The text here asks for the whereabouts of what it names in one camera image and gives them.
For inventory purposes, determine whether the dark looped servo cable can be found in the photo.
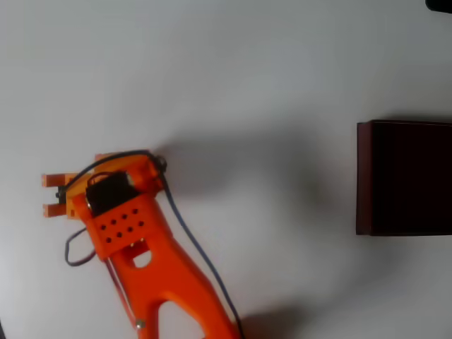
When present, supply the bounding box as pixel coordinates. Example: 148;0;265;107
64;227;97;268

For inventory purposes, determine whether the orange camera mount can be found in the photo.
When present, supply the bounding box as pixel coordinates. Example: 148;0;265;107
41;173;79;220

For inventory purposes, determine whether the long dark blue cable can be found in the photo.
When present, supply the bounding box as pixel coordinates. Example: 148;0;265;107
65;150;246;339

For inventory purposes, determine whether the black object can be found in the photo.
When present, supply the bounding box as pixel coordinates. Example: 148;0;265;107
424;0;452;14

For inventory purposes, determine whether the dark red open box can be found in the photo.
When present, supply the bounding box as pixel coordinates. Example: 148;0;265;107
355;119;452;237

